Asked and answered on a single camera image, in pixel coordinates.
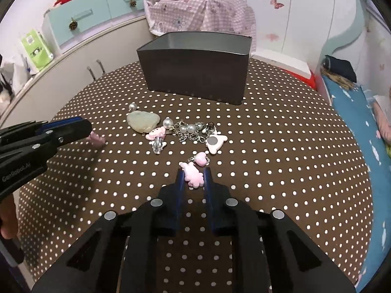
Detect clear crystal charm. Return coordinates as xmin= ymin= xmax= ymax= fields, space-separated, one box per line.
xmin=151 ymin=137 xmax=167 ymax=155

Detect cream cabinet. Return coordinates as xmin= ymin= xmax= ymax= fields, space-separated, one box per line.
xmin=1 ymin=16 xmax=153 ymax=128

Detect pink white kitty charm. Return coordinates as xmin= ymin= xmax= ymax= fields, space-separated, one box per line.
xmin=145 ymin=126 xmax=166 ymax=141

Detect pink green plush pillow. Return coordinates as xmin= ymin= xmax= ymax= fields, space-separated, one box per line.
xmin=372 ymin=95 xmax=391 ymax=156

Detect mint drawer unit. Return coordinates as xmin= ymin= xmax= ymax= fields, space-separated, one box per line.
xmin=42 ymin=0 xmax=144 ymax=54

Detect pink checkered cloth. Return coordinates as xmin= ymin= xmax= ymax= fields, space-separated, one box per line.
xmin=143 ymin=0 xmax=257 ymax=53

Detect silver pearl chain bracelet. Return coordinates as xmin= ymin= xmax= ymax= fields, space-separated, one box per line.
xmin=162 ymin=117 xmax=217 ymax=144

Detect pink pig charm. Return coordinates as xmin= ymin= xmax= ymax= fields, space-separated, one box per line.
xmin=179 ymin=161 xmax=204 ymax=188

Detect green paper bag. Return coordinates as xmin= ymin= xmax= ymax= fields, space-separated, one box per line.
xmin=21 ymin=29 xmax=54 ymax=75

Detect blue bed mattress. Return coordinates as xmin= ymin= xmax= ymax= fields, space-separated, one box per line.
xmin=322 ymin=75 xmax=390 ymax=292

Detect pale green jade pendant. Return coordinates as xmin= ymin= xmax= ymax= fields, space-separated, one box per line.
xmin=127 ymin=110 xmax=160 ymax=134

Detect brown polka dot tablecloth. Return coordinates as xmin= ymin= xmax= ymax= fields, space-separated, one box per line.
xmin=19 ymin=60 xmax=372 ymax=292

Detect pink heart charm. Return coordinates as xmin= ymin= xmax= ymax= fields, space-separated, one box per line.
xmin=190 ymin=151 xmax=210 ymax=167

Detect pink butterfly wall sticker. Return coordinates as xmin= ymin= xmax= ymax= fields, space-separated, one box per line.
xmin=270 ymin=0 xmax=284 ymax=9

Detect white bear magnet charm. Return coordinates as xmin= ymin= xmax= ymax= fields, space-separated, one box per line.
xmin=206 ymin=132 xmax=228 ymax=155

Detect red storage ottoman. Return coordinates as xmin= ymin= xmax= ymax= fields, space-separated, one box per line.
xmin=252 ymin=48 xmax=317 ymax=90

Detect dark metal tin box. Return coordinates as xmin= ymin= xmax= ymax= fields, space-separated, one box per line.
xmin=137 ymin=31 xmax=252 ymax=105

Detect left hand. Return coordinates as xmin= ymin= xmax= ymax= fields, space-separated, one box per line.
xmin=0 ymin=194 xmax=18 ymax=240

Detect pearl earring with gold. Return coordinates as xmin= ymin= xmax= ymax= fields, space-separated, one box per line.
xmin=129 ymin=103 xmax=138 ymax=112

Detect pink bear charm keychain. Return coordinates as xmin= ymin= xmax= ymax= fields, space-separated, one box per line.
xmin=87 ymin=131 xmax=106 ymax=147

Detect dark folded clothes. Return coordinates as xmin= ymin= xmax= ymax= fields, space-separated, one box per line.
xmin=321 ymin=55 xmax=357 ymax=83

